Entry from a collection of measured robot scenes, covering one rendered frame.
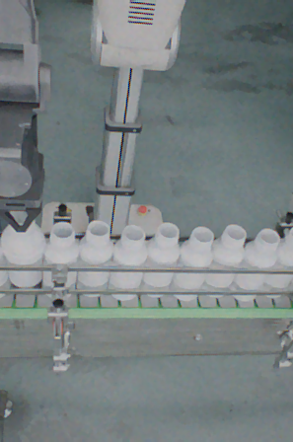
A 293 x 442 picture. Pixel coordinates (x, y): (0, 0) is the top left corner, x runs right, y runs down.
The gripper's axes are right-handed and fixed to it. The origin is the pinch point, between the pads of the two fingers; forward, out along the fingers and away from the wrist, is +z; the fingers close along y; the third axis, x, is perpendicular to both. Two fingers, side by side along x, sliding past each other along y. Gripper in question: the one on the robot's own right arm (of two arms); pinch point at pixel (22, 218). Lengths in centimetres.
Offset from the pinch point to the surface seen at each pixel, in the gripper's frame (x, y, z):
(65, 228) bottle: 6.7, -1.5, 3.6
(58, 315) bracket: 6.0, 10.9, 10.3
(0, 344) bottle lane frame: -5.2, 5.0, 30.8
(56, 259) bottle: 5.4, 2.7, 6.8
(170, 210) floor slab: 60, -118, 118
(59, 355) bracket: 6.3, 10.6, 24.5
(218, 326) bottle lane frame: 37.0, 5.1, 24.1
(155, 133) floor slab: 59, -184, 118
